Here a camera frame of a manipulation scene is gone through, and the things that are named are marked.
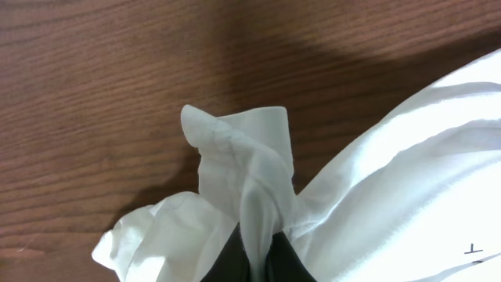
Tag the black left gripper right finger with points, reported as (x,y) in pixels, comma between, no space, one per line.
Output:
(282,263)

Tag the white printed t-shirt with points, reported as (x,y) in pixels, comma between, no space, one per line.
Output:
(415,198)

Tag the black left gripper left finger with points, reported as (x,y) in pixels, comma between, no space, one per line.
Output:
(232,264)

